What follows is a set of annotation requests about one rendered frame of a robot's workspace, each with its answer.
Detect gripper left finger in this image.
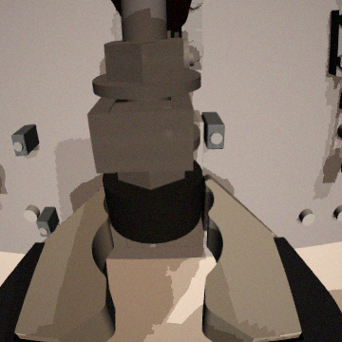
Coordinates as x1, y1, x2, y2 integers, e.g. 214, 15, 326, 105
0, 187, 116, 342

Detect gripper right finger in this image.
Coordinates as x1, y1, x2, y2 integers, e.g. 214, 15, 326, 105
201, 175, 342, 342

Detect grey fixture plate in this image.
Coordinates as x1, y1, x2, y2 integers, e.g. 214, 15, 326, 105
0, 0, 342, 259

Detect grey toggle clamp with red handle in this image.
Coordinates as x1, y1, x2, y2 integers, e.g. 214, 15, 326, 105
329, 9, 342, 77

